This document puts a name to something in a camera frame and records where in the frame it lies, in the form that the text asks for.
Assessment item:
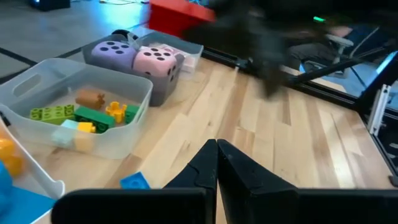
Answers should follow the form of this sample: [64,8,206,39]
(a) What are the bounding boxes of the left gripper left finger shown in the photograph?
[164,139,218,191]

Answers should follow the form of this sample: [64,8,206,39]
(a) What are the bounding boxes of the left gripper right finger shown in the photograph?
[216,139,299,224]

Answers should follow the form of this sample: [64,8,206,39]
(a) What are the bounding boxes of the long blue plate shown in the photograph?
[119,171,152,190]

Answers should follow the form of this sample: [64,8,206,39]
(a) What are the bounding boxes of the small dark green brick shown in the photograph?
[124,104,141,124]

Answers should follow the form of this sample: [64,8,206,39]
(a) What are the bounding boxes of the pink foam dice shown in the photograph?
[132,46,178,78]

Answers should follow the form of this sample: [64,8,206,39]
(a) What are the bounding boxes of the small yellow rounded brick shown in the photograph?
[105,101,127,124]

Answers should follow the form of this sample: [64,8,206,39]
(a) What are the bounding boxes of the dark green studded brick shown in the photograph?
[73,106,116,134]

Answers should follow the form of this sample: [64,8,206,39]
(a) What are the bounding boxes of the brown round wooden piece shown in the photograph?
[75,89,106,110]

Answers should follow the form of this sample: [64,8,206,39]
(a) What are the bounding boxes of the long blue studded block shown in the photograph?
[0,161,57,224]

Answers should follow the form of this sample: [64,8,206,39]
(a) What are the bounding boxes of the large yellow toy block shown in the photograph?
[0,138,25,177]

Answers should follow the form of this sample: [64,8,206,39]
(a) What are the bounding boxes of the clear plastic bin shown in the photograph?
[0,57,154,160]
[133,30,205,75]

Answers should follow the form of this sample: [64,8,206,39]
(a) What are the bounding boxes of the black angled metal bar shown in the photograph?
[290,55,366,85]

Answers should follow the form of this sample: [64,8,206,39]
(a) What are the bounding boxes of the dark grey plastic bin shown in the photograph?
[81,33,185,108]

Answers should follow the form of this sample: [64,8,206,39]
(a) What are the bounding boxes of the white plastic bin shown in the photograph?
[0,119,66,224]

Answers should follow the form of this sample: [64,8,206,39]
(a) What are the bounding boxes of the black floor device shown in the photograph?
[28,0,72,12]

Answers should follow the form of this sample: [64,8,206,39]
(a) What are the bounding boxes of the white metal bracket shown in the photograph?
[368,83,392,136]

